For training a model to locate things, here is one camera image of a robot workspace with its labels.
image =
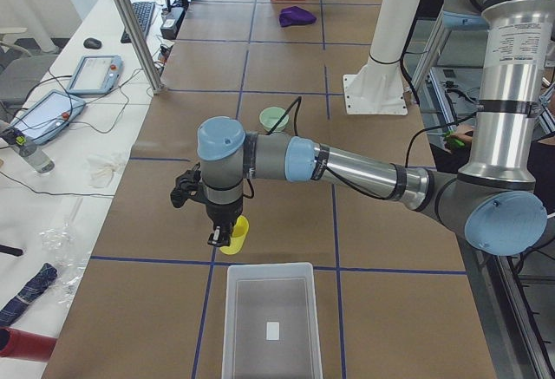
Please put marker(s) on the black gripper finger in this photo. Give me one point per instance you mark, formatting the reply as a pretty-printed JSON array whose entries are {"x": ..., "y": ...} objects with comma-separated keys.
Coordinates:
[{"x": 220, "y": 236}]

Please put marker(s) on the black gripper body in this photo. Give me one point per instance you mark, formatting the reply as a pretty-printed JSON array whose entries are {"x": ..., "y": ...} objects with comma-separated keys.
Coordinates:
[{"x": 222, "y": 212}]

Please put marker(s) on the yellow plastic cup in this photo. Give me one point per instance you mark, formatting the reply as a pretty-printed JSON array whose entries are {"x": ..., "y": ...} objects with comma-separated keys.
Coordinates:
[{"x": 237, "y": 240}]

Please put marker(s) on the purple cloth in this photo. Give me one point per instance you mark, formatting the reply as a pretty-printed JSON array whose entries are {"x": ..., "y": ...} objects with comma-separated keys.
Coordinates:
[{"x": 295, "y": 16}]

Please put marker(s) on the clear plastic storage box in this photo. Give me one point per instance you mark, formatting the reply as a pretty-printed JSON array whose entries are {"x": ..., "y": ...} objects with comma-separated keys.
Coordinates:
[{"x": 271, "y": 326}]

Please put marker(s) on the mint green bowl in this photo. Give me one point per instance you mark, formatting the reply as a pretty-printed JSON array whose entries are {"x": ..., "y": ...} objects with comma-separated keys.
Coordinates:
[{"x": 274, "y": 118}]

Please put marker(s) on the teach pendant tablet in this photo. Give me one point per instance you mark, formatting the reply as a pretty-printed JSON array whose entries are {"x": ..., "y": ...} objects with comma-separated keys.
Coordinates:
[
  {"x": 48, "y": 117},
  {"x": 95, "y": 75}
]

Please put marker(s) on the black computer mouse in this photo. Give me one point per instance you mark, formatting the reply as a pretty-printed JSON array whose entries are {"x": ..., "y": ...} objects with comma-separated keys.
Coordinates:
[{"x": 92, "y": 43}]

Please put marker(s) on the black keyboard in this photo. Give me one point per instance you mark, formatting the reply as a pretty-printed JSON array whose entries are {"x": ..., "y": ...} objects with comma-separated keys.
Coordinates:
[{"x": 143, "y": 12}]

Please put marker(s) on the clear water bottle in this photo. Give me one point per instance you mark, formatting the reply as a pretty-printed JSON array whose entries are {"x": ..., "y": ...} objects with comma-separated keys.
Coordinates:
[{"x": 28, "y": 150}]

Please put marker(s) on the folded blue umbrella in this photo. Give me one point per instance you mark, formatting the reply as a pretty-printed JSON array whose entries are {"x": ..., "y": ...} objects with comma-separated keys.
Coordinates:
[{"x": 32, "y": 290}]

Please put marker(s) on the red cylinder bottle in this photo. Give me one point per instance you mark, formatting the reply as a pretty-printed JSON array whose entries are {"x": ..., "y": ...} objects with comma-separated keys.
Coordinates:
[{"x": 27, "y": 346}]

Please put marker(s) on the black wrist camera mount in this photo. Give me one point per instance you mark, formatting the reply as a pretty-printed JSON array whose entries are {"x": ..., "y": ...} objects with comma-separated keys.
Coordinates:
[{"x": 188, "y": 186}]

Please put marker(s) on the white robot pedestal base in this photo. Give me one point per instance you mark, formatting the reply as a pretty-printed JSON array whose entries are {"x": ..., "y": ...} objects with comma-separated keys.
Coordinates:
[{"x": 378, "y": 88}]

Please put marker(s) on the aluminium frame post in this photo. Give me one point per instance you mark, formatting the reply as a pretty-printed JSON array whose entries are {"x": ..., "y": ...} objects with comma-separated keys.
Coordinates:
[{"x": 139, "y": 43}]

